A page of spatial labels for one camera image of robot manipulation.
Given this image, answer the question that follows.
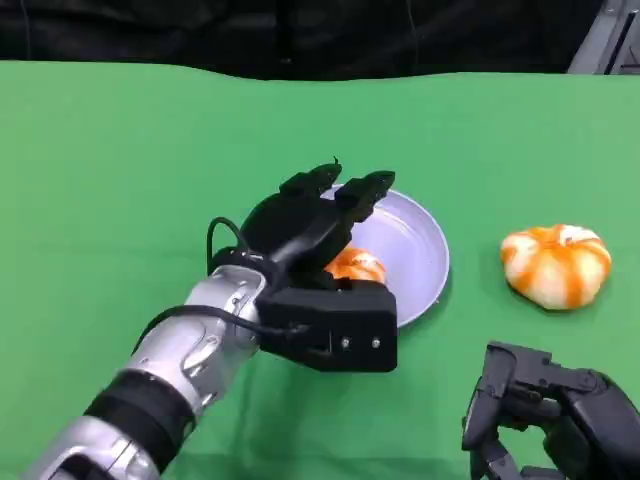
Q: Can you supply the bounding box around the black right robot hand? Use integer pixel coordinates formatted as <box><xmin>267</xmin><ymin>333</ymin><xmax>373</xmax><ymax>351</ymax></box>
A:
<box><xmin>460</xmin><ymin>340</ymin><xmax>640</xmax><ymax>480</ymax></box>

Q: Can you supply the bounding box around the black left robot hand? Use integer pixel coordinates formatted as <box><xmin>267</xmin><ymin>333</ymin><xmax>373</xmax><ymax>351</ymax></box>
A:
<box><xmin>239</xmin><ymin>156</ymin><xmax>397</xmax><ymax>291</ymax></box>

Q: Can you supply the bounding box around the orange and white bread roll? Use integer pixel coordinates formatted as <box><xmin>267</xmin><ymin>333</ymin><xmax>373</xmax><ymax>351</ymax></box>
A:
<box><xmin>323</xmin><ymin>247</ymin><xmax>389</xmax><ymax>291</ymax></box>
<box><xmin>500</xmin><ymin>224</ymin><xmax>613</xmax><ymax>311</ymax></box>

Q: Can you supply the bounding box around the lilac plate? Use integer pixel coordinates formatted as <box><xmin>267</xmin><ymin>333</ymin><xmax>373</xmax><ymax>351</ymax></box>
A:
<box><xmin>319</xmin><ymin>183</ymin><xmax>451</xmax><ymax>330</ymax></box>

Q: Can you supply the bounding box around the green table cloth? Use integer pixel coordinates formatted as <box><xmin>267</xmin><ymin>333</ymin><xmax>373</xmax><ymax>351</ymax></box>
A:
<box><xmin>0</xmin><ymin>59</ymin><xmax>640</xmax><ymax>480</ymax></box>

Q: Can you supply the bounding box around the black backdrop curtain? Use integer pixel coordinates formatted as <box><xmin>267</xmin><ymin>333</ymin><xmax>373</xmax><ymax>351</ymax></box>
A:
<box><xmin>0</xmin><ymin>0</ymin><xmax>601</xmax><ymax>82</ymax></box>

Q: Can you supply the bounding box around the looped black wrist cable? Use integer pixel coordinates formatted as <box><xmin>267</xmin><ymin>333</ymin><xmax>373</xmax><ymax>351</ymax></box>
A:
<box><xmin>206</xmin><ymin>216</ymin><xmax>252</xmax><ymax>275</ymax></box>

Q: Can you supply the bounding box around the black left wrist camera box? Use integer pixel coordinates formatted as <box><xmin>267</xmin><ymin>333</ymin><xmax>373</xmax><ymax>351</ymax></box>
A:
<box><xmin>254</xmin><ymin>278</ymin><xmax>400</xmax><ymax>374</ymax></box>

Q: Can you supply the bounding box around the long black camera cable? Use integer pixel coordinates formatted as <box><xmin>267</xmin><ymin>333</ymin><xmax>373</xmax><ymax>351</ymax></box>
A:
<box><xmin>132</xmin><ymin>304</ymin><xmax>312</xmax><ymax>357</ymax></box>

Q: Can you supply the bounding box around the grey metal frame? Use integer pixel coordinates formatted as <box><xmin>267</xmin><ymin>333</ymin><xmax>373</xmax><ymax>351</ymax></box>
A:
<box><xmin>567</xmin><ymin>0</ymin><xmax>640</xmax><ymax>76</ymax></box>

